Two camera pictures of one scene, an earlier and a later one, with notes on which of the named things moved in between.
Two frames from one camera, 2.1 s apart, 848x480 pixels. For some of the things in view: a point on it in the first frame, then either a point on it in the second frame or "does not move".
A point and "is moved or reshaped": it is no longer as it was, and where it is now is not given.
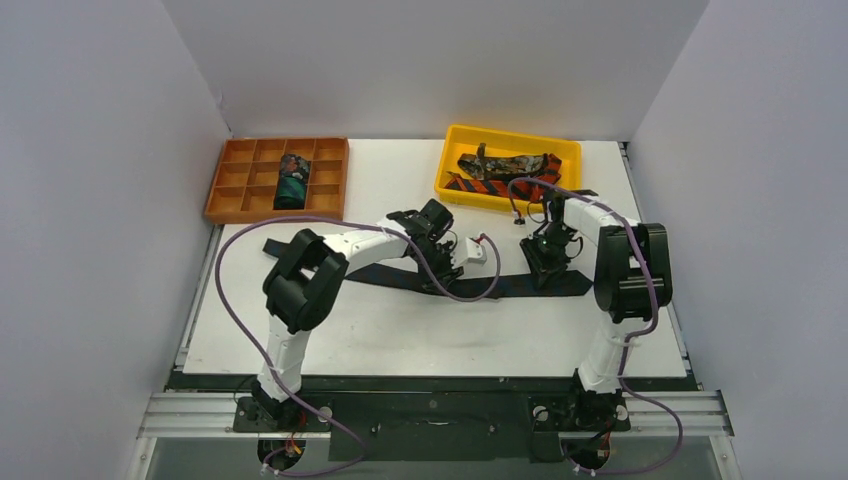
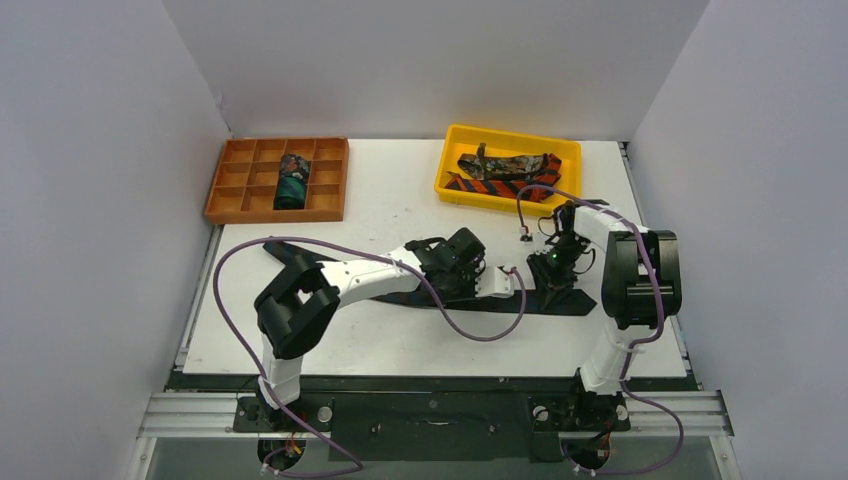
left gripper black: x=449 y=272 does not move
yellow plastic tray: x=463 y=140 does not move
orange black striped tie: x=527 y=188 does not move
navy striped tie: x=487 y=284 is moved or reshaped
